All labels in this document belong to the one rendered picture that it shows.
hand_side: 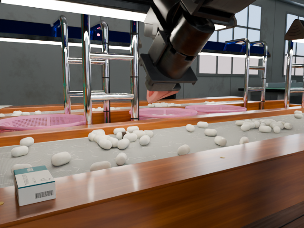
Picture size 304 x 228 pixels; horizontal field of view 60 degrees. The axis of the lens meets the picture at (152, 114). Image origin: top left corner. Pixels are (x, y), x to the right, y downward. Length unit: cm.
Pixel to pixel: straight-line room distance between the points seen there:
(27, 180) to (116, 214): 10
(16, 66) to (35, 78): 22
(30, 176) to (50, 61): 294
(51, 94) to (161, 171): 291
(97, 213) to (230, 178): 20
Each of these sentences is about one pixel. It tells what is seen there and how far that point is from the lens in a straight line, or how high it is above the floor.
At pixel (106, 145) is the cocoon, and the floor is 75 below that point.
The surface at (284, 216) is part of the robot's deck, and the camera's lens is 50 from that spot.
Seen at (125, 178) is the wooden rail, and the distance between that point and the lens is 35.
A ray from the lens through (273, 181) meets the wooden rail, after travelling 48.
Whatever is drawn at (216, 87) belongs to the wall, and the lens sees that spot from 460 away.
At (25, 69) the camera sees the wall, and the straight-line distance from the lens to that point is 318.
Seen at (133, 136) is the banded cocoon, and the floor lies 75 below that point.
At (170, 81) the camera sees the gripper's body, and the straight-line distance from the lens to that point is 46.
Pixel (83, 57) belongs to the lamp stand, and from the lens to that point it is 77.
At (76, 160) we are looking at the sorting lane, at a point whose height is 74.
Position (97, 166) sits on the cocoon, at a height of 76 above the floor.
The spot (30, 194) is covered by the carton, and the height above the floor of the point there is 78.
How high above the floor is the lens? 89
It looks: 7 degrees down
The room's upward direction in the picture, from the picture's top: straight up
